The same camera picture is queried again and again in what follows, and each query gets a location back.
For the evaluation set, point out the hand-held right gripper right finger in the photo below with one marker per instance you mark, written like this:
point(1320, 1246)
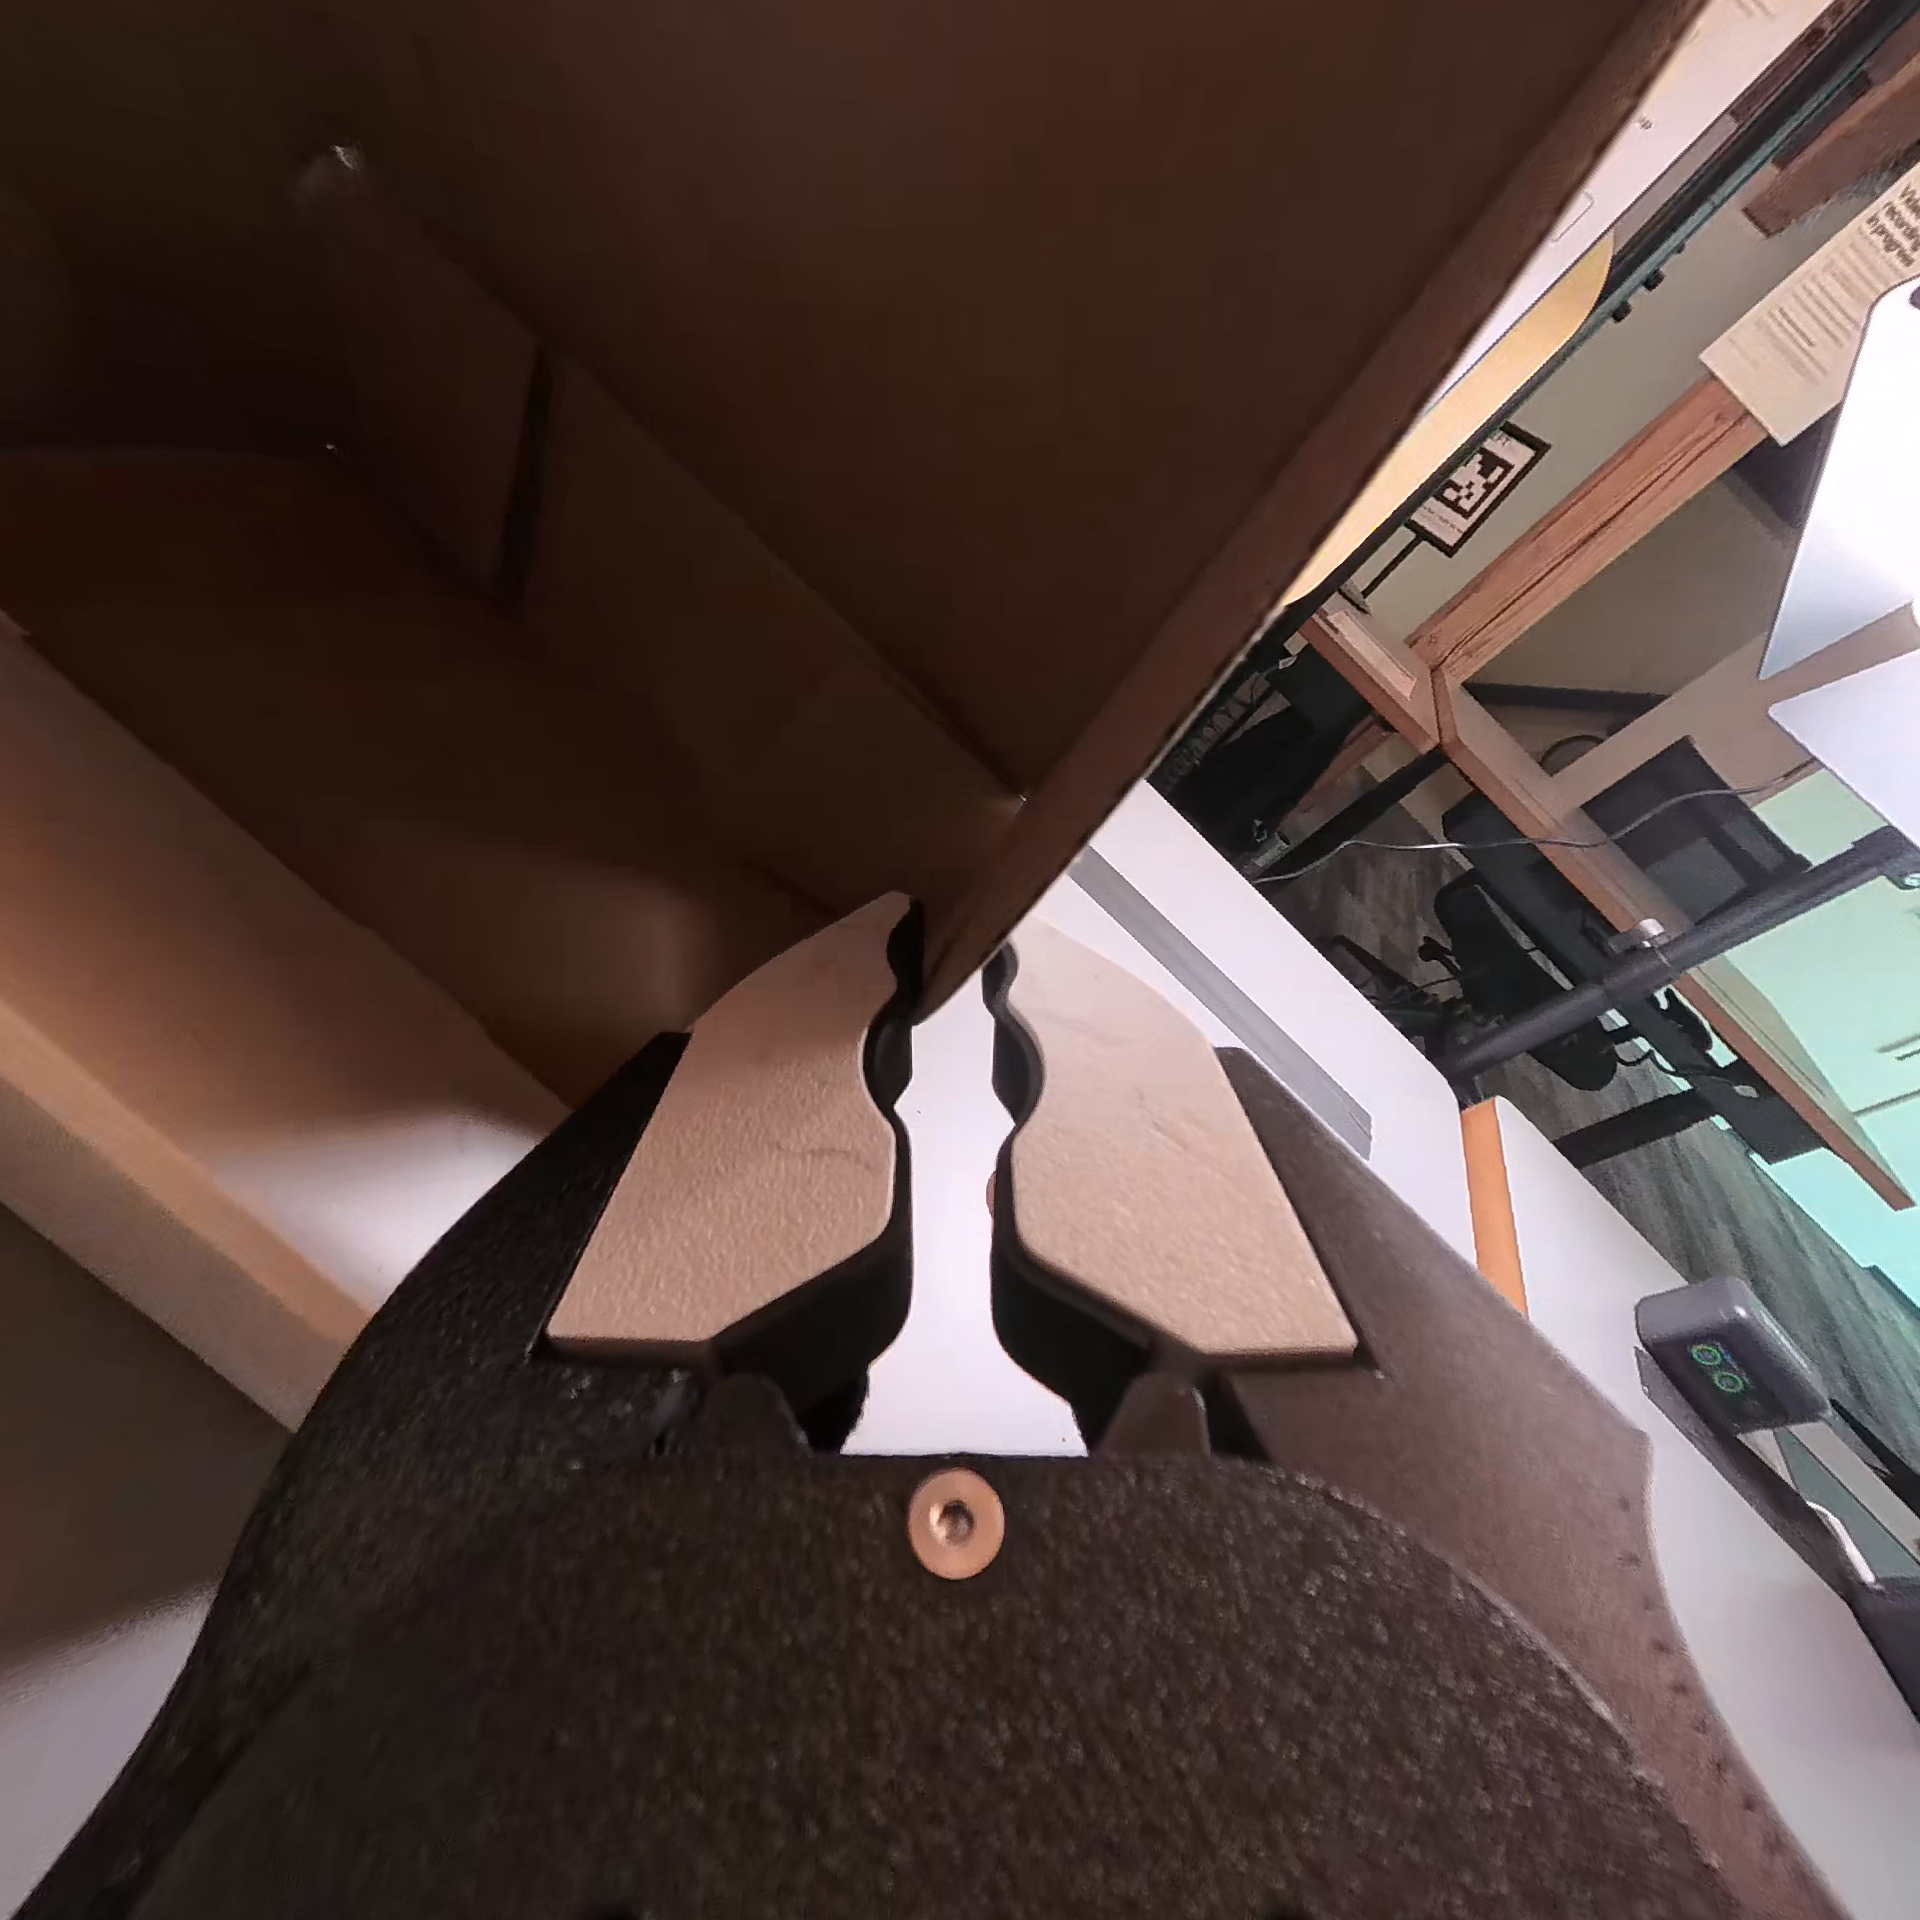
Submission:
point(1155, 1201)

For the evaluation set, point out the white panel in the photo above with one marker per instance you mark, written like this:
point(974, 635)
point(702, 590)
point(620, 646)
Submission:
point(1860, 524)

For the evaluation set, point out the cardboard box with lid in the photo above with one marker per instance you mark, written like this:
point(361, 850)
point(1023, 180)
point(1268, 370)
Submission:
point(826, 375)

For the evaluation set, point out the grey tape strip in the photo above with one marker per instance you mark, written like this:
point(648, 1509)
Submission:
point(1231, 1005)

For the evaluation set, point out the paper notice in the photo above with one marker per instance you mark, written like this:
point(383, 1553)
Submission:
point(1815, 330)

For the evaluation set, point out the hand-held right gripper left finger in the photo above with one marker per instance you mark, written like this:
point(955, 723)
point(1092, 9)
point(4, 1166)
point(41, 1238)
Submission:
point(750, 1171)

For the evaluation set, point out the light wooden table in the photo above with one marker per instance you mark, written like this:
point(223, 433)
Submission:
point(1576, 510)

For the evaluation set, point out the printed instruction sheet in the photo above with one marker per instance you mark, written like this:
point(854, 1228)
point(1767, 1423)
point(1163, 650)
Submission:
point(1711, 121)

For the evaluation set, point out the grey display device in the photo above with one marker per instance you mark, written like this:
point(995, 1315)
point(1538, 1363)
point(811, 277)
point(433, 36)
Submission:
point(1723, 1359)

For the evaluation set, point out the black and white tag sign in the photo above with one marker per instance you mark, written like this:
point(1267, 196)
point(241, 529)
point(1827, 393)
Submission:
point(1476, 493)

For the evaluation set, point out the black office chair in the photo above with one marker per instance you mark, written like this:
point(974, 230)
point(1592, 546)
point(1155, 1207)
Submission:
point(1500, 939)

